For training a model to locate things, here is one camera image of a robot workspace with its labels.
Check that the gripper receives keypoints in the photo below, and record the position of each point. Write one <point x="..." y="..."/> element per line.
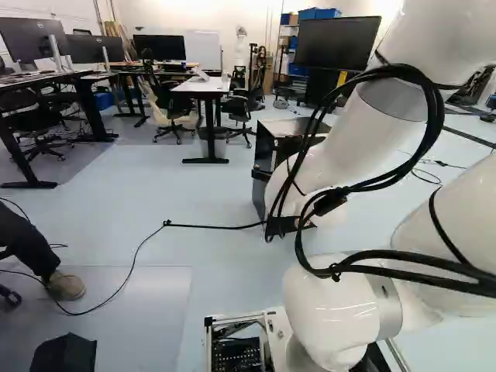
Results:
<point x="283" y="224"/>

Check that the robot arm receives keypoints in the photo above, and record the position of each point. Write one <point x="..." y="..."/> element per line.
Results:
<point x="348" y="321"/>

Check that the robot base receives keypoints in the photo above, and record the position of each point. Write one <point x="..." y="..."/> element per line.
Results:
<point x="240" y="356"/>

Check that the black mini fridge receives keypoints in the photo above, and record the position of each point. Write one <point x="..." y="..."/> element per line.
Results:
<point x="265" y="141"/>

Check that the white trash bin, black liner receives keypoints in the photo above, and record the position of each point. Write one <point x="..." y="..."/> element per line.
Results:
<point x="221" y="149"/>

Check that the black office chair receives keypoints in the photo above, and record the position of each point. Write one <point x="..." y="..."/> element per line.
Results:
<point x="240" y="104"/>
<point x="35" y="112"/>

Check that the cream office chair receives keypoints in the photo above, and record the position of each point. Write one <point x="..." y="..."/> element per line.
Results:
<point x="164" y="116"/>

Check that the white-topped desk with black legs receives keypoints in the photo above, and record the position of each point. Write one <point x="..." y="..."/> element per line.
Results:
<point x="201" y="86"/>

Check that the silver laptop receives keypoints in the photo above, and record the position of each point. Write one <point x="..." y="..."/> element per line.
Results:
<point x="202" y="74"/>

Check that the large black screen on stand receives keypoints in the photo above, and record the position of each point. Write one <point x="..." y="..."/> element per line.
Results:
<point x="333" y="42"/>

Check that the black computer monitor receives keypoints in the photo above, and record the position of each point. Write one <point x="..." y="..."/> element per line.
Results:
<point x="93" y="48"/>
<point x="27" y="38"/>
<point x="159" y="47"/>

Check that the black bag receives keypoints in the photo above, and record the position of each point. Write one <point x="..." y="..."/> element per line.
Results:
<point x="64" y="354"/>

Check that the person's legs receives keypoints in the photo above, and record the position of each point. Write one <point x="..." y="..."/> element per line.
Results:
<point x="23" y="240"/>

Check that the long dark desk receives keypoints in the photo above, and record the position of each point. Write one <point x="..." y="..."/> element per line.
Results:
<point x="38" y="79"/>

